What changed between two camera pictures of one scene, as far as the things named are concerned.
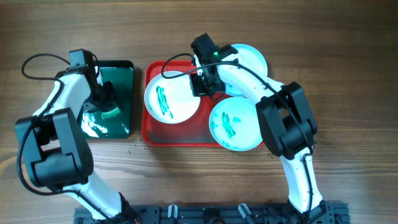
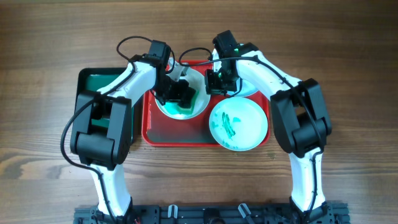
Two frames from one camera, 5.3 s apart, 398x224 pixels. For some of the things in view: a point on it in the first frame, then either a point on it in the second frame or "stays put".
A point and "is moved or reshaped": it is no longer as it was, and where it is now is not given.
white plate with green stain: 171,101 is moved or reshaped
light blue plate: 234,124 stays put
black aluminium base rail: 263,213 stays put
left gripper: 89,106 to 180,96
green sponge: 109,114 is moved or reshaped
